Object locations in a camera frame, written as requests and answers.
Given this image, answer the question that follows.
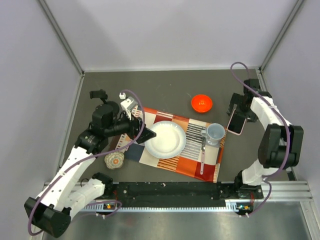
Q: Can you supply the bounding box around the white ceramic plate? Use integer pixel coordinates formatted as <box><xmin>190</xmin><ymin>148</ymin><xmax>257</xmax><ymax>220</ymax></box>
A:
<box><xmin>144</xmin><ymin>121</ymin><xmax>187</xmax><ymax>159</ymax></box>

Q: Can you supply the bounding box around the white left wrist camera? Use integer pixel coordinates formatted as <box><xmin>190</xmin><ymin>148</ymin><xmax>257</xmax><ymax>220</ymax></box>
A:
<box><xmin>119</xmin><ymin>92</ymin><xmax>138</xmax><ymax>120</ymax></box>

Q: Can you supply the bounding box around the black phone stand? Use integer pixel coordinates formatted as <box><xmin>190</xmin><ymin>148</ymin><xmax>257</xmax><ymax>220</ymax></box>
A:
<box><xmin>89</xmin><ymin>89</ymin><xmax>108</xmax><ymax>104</ymax></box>

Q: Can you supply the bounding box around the orange bowl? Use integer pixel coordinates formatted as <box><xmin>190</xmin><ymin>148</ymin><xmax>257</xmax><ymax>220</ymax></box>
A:
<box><xmin>191</xmin><ymin>94</ymin><xmax>213</xmax><ymax>114</ymax></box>

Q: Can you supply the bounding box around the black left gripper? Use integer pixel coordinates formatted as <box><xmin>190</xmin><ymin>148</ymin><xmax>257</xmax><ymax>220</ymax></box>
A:
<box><xmin>105</xmin><ymin>108</ymin><xmax>156</xmax><ymax>144</ymax></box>

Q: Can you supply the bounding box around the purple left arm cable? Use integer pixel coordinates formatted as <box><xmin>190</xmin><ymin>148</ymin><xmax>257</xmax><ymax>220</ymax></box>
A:
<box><xmin>26</xmin><ymin>89</ymin><xmax>146</xmax><ymax>237</ymax></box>

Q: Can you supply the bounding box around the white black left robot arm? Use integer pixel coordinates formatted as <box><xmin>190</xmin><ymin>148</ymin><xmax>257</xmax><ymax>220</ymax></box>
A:
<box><xmin>24</xmin><ymin>97</ymin><xmax>156</xmax><ymax>238</ymax></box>

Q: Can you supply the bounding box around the aluminium rail with cable duct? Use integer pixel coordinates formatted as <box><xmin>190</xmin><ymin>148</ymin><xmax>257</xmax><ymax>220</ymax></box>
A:
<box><xmin>39</xmin><ymin>181</ymin><xmax>313</xmax><ymax>213</ymax></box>

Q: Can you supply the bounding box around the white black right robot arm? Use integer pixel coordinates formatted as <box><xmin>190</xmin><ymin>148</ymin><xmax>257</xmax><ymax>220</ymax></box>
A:
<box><xmin>227</xmin><ymin>78</ymin><xmax>304</xmax><ymax>198</ymax></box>

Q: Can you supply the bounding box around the black phone pink case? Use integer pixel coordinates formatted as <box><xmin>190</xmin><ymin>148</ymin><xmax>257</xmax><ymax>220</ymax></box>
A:
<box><xmin>227</xmin><ymin>109</ymin><xmax>247</xmax><ymax>136</ymax></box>

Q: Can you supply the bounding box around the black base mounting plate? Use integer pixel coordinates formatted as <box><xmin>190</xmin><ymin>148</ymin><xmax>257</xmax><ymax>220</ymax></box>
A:
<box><xmin>102</xmin><ymin>182</ymin><xmax>264</xmax><ymax>208</ymax></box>

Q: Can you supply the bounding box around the light blue mug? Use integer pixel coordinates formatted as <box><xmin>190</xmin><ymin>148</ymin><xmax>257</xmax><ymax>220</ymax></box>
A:
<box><xmin>200</xmin><ymin>123</ymin><xmax>226</xmax><ymax>146</ymax></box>

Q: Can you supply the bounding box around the small patterned flower dish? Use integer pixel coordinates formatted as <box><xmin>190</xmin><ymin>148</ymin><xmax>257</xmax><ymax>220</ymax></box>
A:
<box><xmin>104</xmin><ymin>151</ymin><xmax>125</xmax><ymax>170</ymax></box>

